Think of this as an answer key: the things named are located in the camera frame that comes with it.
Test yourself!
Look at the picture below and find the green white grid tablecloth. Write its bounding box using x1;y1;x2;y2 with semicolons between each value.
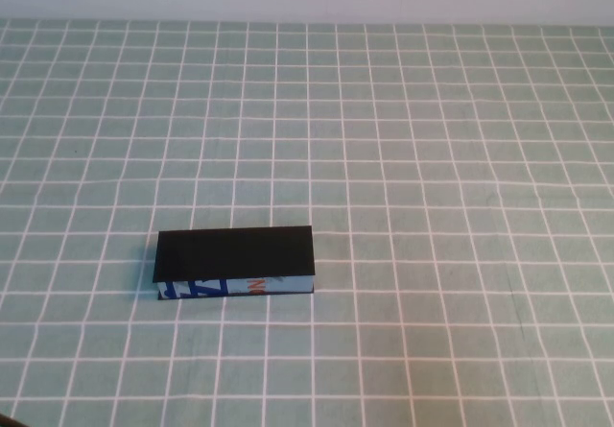
0;17;614;427

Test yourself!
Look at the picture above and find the black glasses case printed front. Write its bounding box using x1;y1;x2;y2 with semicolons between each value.
153;225;319;302

